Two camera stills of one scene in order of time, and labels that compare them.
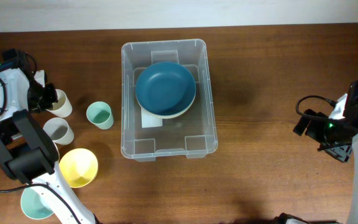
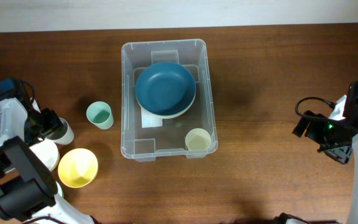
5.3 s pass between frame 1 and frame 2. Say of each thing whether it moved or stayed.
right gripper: stayed
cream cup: moved
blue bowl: stayed
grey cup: stayed
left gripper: moved
